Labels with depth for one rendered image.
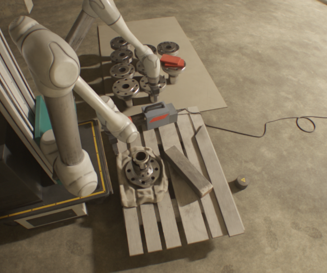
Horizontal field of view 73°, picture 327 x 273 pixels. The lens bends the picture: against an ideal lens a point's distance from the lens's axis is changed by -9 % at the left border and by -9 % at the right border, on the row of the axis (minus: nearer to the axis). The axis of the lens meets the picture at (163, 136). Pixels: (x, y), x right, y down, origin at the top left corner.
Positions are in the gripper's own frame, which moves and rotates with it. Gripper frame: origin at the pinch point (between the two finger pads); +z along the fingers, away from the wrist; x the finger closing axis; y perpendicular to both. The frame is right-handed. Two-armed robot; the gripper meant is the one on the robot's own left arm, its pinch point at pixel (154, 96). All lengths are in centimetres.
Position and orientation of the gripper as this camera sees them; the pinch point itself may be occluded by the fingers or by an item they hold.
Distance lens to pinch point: 195.1
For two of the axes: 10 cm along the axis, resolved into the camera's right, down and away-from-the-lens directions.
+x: 3.7, 7.4, -5.6
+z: 0.0, 6.0, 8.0
